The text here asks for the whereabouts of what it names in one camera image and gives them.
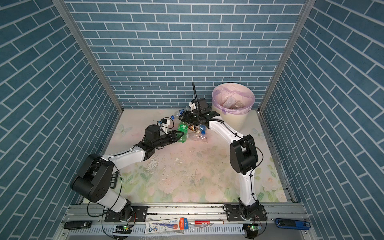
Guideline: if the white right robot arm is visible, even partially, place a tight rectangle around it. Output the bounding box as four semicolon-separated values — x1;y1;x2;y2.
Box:
179;98;259;212

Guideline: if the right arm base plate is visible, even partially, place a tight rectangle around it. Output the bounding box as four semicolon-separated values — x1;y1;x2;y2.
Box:
223;204;268;222

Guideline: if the black remote control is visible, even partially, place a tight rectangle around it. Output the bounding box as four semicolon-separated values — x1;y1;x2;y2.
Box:
63;221;92;230

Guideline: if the white glue tube package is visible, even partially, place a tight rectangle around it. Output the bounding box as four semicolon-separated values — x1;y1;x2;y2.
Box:
145;218;189;234

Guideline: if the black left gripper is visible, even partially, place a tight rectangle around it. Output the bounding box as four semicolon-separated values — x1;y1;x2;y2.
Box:
152;130;184;150

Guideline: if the amber small bottle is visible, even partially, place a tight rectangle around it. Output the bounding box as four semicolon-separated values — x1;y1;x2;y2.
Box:
188;124;201;133

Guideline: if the green soda bottle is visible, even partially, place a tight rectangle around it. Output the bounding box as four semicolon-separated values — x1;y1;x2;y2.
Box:
177;122;188;143

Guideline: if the clear ribbed bottle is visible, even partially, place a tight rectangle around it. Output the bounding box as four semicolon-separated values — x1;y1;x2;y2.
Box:
187;133;208;142

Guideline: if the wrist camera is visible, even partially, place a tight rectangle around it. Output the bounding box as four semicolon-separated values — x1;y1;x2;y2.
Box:
189;100;197;113
158;117;175;135

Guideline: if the blue black device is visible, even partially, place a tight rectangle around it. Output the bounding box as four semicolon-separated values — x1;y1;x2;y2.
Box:
275;218;311;231

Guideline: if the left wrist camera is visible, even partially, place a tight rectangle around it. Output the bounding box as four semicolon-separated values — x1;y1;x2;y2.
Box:
158;117;175;135

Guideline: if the blue red label bottle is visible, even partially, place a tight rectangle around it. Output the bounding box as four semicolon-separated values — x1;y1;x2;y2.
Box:
199;124;206;136

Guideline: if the clear bottle red cap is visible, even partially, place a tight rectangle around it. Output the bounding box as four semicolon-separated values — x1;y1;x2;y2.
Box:
222;96;237;109

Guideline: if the red handled tool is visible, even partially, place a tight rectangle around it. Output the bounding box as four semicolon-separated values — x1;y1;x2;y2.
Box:
191;221;225;227

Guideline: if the black calculator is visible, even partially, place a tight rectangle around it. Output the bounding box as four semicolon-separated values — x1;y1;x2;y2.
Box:
110;172;119;189

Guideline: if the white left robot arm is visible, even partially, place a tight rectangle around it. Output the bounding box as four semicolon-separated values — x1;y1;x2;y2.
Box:
71;125;186;220

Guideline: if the blue label water bottle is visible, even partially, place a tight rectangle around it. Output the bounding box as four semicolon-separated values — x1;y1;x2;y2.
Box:
171;109;185;120

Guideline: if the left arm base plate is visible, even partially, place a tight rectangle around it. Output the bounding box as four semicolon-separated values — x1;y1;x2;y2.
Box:
104;206;149;223

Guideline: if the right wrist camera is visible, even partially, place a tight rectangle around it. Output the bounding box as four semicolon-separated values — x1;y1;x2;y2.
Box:
189;100;197;113

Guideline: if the white bin with pink liner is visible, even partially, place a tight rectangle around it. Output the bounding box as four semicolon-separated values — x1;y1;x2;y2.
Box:
212;83;255;132

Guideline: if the white slotted cable duct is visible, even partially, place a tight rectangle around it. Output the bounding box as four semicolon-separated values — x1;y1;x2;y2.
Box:
67;224;245;237

